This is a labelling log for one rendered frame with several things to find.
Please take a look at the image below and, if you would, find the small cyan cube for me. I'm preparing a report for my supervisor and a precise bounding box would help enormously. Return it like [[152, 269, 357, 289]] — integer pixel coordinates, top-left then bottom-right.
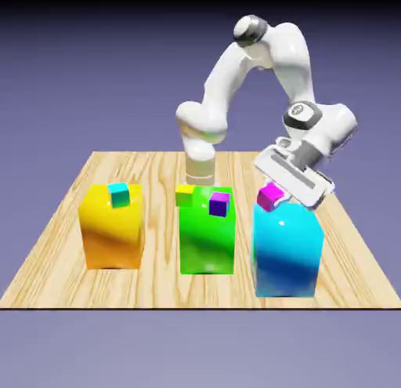
[[107, 182, 131, 209]]

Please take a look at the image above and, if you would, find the small magenta cube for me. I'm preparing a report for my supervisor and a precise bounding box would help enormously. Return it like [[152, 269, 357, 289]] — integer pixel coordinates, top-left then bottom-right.
[[256, 183, 285, 212]]

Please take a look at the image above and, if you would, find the small yellow cube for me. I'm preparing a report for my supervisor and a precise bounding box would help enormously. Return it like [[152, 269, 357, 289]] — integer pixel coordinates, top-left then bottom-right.
[[175, 183, 196, 208]]

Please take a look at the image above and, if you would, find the large green box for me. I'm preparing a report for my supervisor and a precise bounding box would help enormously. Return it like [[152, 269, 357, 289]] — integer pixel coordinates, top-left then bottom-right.
[[179, 184, 236, 275]]

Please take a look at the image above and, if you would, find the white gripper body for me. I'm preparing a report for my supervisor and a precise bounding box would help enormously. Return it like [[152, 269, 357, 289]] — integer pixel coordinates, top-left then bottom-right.
[[254, 143, 335, 210]]

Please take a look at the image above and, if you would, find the large cyan box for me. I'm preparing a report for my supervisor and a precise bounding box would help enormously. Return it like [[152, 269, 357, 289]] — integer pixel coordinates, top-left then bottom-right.
[[252, 201, 325, 299]]

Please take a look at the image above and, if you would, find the large yellow box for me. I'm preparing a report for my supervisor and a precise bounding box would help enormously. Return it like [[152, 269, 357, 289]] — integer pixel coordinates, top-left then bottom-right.
[[78, 183, 146, 270]]

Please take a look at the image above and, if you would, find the small purple cube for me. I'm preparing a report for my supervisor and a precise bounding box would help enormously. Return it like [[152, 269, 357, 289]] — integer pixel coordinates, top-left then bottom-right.
[[208, 191, 231, 218]]

